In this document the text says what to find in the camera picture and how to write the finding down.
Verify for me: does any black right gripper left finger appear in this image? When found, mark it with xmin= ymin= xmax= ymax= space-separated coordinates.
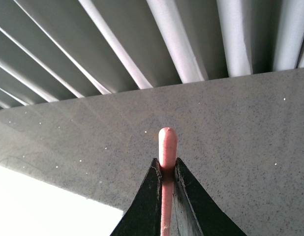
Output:
xmin=111 ymin=158 xmax=162 ymax=236

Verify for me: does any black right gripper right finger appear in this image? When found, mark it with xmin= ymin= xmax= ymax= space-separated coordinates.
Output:
xmin=174 ymin=158 xmax=245 ymax=236

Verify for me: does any pink chopstick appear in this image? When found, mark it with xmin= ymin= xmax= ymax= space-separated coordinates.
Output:
xmin=158 ymin=127 xmax=177 ymax=236

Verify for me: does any grey pleated curtain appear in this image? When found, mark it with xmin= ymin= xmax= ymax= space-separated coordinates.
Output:
xmin=0 ymin=0 xmax=304 ymax=109

